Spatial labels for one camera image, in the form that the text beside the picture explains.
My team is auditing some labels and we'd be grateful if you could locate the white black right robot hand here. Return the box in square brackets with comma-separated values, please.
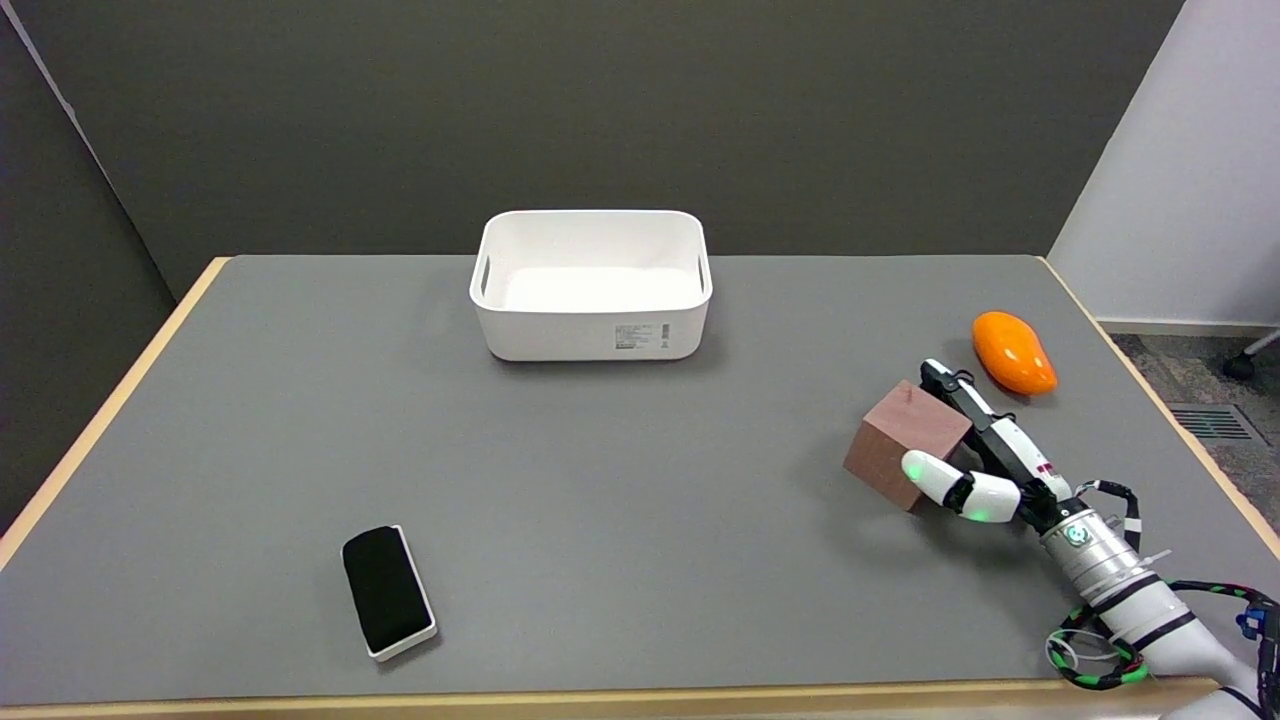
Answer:
[901, 358, 1074, 535]

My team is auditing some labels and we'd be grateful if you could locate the brown wooden cube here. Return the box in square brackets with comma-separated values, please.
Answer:
[843, 378, 973, 513]

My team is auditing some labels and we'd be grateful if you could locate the orange mango toy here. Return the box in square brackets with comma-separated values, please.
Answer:
[971, 310, 1059, 396]

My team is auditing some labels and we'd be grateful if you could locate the floor vent grille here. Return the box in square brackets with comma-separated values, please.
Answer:
[1168, 403, 1267, 447]

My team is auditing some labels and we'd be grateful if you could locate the black chair caster wheel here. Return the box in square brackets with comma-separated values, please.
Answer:
[1222, 330, 1280, 381]

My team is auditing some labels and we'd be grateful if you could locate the white plastic storage bin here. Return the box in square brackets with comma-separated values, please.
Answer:
[469, 209, 714, 362]

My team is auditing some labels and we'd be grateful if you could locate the black white board eraser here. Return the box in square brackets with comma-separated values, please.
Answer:
[341, 524, 438, 663]

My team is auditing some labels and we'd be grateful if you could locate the green black braided cable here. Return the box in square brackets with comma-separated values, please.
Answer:
[1046, 578, 1280, 692]

